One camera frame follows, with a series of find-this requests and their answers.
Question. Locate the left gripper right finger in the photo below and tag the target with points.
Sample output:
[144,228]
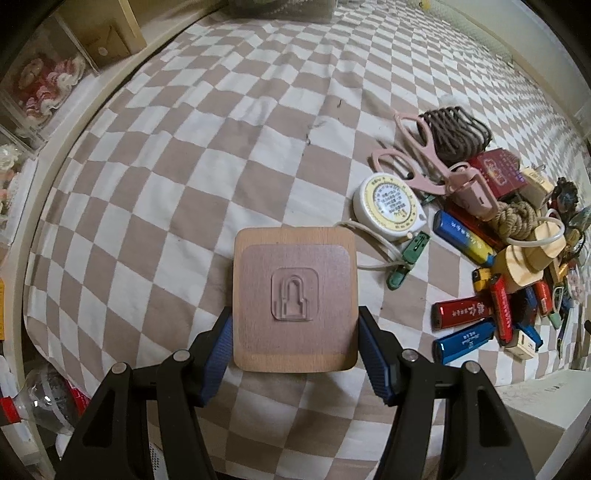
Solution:
[480,439]

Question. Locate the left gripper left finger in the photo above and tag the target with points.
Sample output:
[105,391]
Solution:
[111,439]

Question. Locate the square wooden coaster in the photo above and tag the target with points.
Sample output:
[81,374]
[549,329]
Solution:
[295,300]

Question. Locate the white storage box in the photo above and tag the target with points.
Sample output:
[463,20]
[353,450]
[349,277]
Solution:
[551,415]

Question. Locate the plastic bottle red cap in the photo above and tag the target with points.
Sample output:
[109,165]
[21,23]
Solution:
[46,399]

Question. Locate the red lighter with writing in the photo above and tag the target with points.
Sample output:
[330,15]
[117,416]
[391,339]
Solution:
[453,313]

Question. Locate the green clip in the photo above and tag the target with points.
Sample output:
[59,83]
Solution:
[411,254]

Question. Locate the blue yellow lighter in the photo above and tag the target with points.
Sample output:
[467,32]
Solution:
[459,236]

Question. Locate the white round tape measure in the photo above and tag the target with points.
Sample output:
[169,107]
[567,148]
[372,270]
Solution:
[387,205]

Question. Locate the red cigarette box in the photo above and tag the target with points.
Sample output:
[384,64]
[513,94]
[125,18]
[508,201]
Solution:
[501,170]

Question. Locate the pink scissors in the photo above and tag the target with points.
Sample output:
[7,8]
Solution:
[464,184]

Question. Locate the brown hair claw clip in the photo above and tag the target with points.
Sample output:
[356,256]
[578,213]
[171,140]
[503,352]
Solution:
[457,135]

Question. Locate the checkered bed sheet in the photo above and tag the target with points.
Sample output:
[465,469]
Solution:
[258,123]

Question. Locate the wooden block with cord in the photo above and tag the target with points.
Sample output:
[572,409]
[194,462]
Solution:
[522,262]

